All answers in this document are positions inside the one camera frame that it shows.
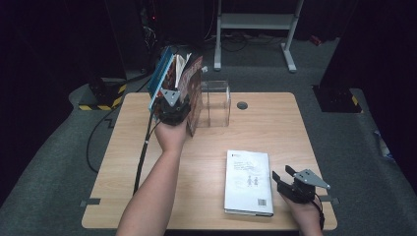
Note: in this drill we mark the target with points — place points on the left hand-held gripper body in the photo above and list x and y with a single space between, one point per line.
172 113

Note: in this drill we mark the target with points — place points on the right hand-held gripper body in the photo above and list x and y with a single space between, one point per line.
300 193

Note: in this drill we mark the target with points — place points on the white book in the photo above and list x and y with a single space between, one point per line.
249 183

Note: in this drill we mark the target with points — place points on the purple magazine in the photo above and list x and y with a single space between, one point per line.
195 88

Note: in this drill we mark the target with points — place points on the green and blue picture book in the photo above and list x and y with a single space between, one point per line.
170 73

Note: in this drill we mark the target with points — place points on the dark blue picture book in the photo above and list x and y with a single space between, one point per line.
160 75

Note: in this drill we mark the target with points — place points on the clear acrylic book rack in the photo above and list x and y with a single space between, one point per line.
216 105

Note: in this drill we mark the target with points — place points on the person's left hand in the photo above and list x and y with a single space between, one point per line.
172 137

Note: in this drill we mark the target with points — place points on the person's right hand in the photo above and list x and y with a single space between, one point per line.
306 219

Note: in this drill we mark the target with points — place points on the grey tape strip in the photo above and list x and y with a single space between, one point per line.
90 202
330 199

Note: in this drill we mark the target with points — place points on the white paper scrap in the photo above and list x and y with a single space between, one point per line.
205 69

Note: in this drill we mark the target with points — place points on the grey round table grommet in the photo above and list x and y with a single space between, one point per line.
242 105

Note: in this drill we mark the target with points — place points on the black computer tower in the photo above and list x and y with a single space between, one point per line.
134 32

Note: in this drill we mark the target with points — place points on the blue and white packet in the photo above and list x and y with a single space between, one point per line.
386 147

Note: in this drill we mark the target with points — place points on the grey metal stand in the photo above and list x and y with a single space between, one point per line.
255 21

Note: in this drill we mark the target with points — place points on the small red object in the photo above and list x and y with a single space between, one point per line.
315 40

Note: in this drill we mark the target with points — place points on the black post with striped base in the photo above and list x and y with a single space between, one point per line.
105 95
337 100

